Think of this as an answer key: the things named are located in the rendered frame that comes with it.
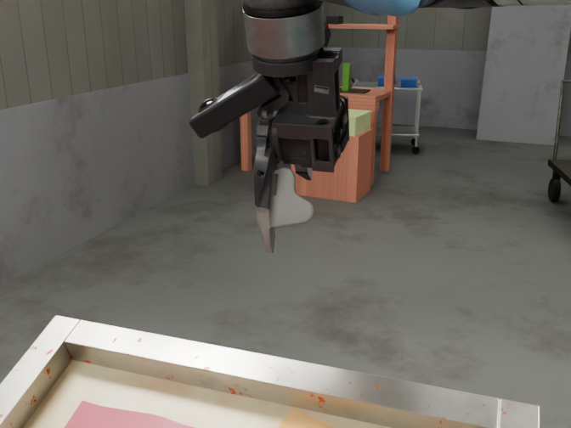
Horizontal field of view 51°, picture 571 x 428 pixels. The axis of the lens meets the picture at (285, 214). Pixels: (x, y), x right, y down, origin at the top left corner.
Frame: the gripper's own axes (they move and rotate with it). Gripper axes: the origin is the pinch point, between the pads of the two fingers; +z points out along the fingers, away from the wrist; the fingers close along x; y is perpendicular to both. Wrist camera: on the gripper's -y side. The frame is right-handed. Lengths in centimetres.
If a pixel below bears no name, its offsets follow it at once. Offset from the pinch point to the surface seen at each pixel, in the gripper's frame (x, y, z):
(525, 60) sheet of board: 746, 57, 278
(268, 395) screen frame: -14.9, 1.5, 14.3
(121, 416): -20.7, -14.5, 15.7
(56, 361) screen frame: -17.1, -25.1, 13.4
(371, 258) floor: 274, -48, 240
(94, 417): -21.6, -17.6, 15.8
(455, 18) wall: 812, -40, 246
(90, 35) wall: 312, -262, 95
